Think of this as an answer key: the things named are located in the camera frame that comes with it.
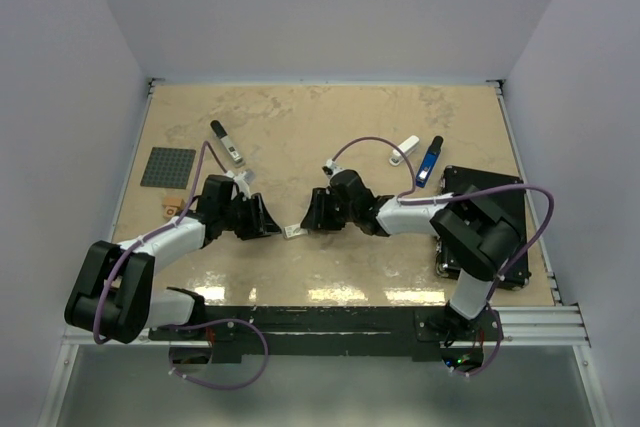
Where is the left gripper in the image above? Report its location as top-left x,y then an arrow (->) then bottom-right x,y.
220,193 -> 281,241

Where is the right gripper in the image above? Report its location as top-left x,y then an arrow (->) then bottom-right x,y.
300,188 -> 358,231

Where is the white staple box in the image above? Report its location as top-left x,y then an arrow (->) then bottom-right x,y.
283,225 -> 307,240

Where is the silver black stapler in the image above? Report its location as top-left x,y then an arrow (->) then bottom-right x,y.
210,119 -> 245,167

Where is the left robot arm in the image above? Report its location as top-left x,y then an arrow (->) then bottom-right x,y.
64,175 -> 282,344

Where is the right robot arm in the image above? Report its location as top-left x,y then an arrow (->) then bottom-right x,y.
301,170 -> 526,340

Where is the white stapler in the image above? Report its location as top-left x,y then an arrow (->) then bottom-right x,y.
389,135 -> 420,166

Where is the blue black stapler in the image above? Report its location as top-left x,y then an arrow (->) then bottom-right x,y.
414,135 -> 444,188

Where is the small wooden block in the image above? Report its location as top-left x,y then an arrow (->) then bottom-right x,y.
161,196 -> 186,220

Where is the grey lego baseplate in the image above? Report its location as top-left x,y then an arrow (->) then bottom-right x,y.
140,147 -> 196,189

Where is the black case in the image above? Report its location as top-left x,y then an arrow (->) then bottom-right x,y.
432,165 -> 532,292

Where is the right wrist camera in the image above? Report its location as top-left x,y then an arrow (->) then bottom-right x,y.
322,159 -> 343,179

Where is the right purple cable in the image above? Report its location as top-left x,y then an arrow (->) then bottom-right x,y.
330,137 -> 556,298

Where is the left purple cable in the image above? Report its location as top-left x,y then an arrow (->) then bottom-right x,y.
92,140 -> 236,346

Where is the black base frame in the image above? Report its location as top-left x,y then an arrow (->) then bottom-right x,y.
149,306 -> 503,363

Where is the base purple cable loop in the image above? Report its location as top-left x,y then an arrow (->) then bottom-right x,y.
168,319 -> 274,392

